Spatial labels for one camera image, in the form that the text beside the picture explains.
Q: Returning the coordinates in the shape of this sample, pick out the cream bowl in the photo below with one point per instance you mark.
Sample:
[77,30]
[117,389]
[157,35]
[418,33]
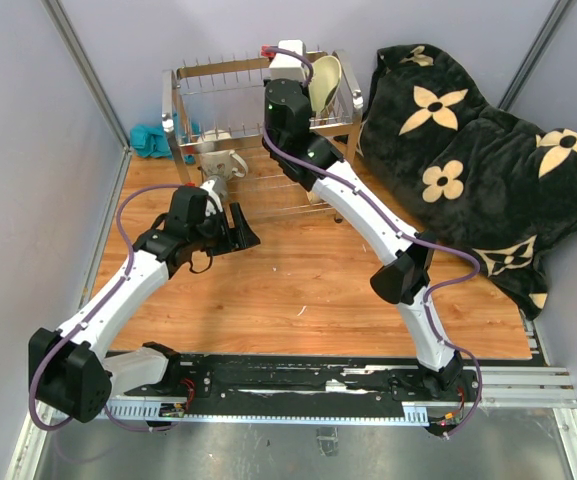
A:
[314,199]

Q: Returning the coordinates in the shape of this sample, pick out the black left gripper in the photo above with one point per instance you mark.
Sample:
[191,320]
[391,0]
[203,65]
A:
[239,237]

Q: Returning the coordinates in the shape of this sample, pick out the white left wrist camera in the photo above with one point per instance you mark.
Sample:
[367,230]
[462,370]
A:
[215,204]

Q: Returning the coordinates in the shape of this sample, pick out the aluminium corner post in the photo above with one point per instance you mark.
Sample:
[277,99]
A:
[73,44]
[546,33]

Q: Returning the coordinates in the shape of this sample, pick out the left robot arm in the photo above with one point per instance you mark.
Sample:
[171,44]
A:
[69,369]

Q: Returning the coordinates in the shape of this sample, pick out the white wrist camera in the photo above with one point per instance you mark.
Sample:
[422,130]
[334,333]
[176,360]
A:
[284,66]
[215,204]

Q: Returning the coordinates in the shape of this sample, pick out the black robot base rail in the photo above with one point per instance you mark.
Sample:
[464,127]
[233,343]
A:
[297,389]

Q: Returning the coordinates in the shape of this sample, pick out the green-lined floral mug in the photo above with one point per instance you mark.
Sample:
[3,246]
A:
[227,164]

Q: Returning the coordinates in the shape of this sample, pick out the steel wire dish rack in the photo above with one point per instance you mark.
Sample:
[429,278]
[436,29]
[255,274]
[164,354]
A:
[218,105]

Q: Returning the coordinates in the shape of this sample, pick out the black flower blanket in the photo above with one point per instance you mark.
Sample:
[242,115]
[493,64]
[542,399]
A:
[484,181]

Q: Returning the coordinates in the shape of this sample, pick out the teal cloth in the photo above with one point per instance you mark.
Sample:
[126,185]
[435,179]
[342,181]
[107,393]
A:
[150,142]

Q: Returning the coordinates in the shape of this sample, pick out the aluminium corner post right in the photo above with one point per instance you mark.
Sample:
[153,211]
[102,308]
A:
[546,33]

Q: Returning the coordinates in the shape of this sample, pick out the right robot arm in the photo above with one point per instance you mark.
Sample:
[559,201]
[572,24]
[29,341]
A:
[313,162]

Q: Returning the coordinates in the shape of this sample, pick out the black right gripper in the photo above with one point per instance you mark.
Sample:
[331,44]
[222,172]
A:
[304,90]

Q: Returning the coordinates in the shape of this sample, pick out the small grey cup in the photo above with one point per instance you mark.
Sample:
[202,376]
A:
[219,185]

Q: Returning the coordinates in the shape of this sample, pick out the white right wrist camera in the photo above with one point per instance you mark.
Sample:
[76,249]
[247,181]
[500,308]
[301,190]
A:
[284,66]

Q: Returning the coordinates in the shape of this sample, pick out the aluminium corner post left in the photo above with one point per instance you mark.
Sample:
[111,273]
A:
[73,44]

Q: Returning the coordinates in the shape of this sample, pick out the white plate with black flowers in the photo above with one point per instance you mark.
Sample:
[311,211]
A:
[324,83]

